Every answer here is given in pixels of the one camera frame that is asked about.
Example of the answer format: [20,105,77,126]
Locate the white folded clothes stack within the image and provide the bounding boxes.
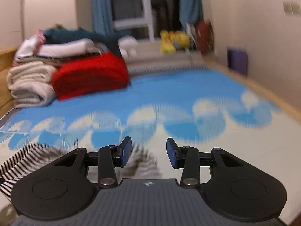
[12,34,104,66]

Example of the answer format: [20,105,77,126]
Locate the blue white patterned bedsheet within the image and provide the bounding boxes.
[1,70,300,223]

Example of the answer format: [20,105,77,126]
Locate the cream folded quilt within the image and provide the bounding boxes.
[6,61,57,109]

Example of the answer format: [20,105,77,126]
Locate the red folded blanket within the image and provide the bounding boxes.
[52,52,130,101]

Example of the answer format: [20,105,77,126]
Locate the purple box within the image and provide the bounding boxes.
[227,47,248,76]

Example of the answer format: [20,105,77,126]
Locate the wooden bed headboard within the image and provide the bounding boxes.
[0,47,17,117]

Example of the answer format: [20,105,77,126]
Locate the dark teal plush shark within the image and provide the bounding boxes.
[43,27,122,57]

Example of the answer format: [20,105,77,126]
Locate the yellow plush toys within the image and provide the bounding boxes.
[160,30,190,53]

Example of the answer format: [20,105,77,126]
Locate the blue curtain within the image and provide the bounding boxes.
[91,0,114,36]

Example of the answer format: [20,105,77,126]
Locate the window frame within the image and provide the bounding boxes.
[109,0,184,40]

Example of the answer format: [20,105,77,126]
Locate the wall light switch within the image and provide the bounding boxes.
[283,2,301,16]

